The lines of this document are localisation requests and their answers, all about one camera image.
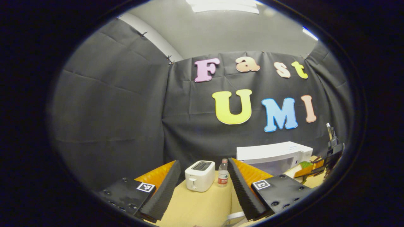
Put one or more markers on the sandwich with green lettuce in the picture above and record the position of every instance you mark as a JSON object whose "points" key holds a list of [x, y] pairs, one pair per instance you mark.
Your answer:
{"points": [[295, 171]]}

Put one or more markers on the clear water bottle red label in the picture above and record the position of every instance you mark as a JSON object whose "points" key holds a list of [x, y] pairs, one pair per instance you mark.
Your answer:
{"points": [[223, 176]]}

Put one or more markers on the small ceiling light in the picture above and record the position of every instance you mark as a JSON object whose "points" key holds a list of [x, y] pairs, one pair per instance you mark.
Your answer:
{"points": [[310, 33]]}

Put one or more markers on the ceiling light panel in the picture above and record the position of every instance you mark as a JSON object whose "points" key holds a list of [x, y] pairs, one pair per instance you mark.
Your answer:
{"points": [[224, 5]]}

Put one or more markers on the white toaster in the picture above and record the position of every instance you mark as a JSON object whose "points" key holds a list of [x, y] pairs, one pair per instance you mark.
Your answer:
{"points": [[199, 176]]}

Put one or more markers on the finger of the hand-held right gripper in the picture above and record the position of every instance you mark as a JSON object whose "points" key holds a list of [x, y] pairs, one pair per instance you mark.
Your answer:
{"points": [[318, 164]]}

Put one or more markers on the white microwave oven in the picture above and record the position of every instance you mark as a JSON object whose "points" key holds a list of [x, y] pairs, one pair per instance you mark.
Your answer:
{"points": [[271, 153]]}

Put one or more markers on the black backdrop cloth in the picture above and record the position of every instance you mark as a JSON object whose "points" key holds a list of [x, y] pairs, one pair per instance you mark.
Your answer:
{"points": [[110, 110]]}

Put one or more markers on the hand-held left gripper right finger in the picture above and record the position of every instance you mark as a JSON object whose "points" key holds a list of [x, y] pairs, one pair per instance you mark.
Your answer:
{"points": [[243, 192]]}

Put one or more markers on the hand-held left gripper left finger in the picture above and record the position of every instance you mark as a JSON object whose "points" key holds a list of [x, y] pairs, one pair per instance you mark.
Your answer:
{"points": [[164, 192]]}

